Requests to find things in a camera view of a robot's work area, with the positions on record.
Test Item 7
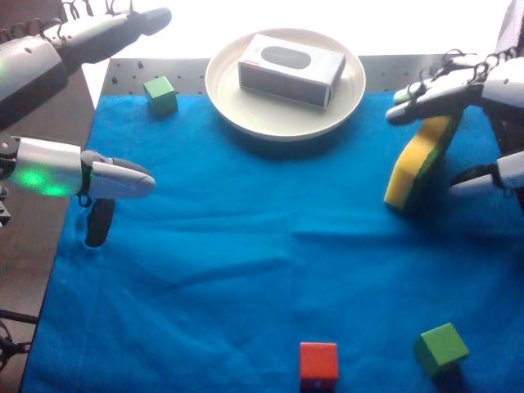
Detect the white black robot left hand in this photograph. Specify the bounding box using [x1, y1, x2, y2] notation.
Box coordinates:
[386, 47, 524, 198]

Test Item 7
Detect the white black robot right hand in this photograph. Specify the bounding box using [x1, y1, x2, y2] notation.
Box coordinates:
[0, 0, 173, 249]

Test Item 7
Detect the yellow green sponge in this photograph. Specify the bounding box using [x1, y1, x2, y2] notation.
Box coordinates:
[383, 114, 463, 218]

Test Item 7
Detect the white rectangular box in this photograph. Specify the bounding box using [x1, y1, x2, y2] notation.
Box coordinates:
[237, 33, 347, 111]

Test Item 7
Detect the round cream plate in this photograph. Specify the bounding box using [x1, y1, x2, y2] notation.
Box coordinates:
[204, 27, 367, 142]

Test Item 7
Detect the grey perforated metal board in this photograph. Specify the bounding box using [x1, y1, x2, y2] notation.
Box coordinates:
[102, 55, 478, 98]

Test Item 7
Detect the small green cube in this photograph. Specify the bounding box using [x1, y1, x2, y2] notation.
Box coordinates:
[142, 75, 179, 118]

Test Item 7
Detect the blue cloth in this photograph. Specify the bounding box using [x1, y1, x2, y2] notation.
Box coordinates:
[20, 92, 524, 393]

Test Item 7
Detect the large green cube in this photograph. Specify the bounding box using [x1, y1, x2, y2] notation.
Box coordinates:
[415, 322, 471, 377]

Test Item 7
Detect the red cube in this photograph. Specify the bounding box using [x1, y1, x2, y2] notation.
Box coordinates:
[299, 341, 340, 392]

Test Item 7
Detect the black cable bundle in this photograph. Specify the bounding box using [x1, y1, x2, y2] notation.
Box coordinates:
[0, 309, 40, 372]

